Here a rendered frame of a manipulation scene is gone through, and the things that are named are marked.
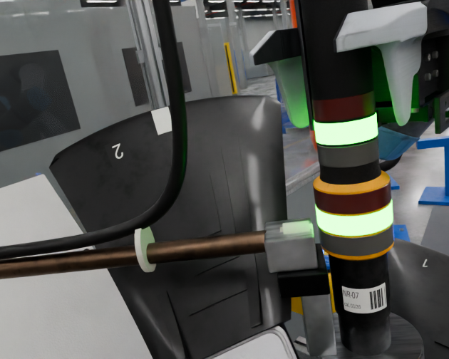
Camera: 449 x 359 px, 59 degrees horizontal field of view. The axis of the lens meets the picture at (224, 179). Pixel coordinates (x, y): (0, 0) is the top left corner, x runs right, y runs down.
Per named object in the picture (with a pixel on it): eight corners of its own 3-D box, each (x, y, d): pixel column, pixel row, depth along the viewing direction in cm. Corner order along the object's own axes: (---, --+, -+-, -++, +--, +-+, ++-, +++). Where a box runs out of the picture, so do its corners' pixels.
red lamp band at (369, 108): (316, 125, 21) (313, 102, 21) (311, 115, 24) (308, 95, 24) (383, 115, 20) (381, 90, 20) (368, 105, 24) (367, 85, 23)
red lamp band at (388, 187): (318, 219, 22) (316, 198, 22) (312, 191, 26) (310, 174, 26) (401, 209, 21) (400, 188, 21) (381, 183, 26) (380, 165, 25)
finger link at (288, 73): (268, 149, 21) (369, 112, 26) (251, 33, 20) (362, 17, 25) (232, 145, 24) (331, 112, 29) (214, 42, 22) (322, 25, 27)
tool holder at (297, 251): (286, 399, 25) (262, 258, 22) (284, 325, 31) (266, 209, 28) (442, 393, 23) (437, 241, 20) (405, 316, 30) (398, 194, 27)
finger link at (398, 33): (417, 149, 17) (440, 107, 24) (411, -3, 15) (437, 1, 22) (342, 151, 18) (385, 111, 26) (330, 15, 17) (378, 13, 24)
